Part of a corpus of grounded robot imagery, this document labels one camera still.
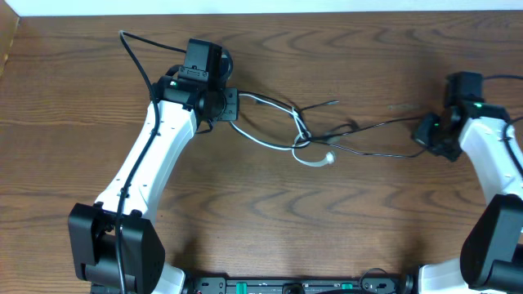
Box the black usb cable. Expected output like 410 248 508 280
239 90 428 159

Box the white usb cable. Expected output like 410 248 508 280
229 92 337 167

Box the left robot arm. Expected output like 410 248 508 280
68 38 239 293

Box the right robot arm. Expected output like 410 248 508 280
412 72 522 293

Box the right camera cable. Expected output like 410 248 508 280
481 73 523 176

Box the camera cable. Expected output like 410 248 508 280
481 73 523 176
114 29 188 294

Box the left camera cable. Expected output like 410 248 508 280
114 29 188 294

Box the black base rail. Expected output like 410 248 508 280
181 274 417 294

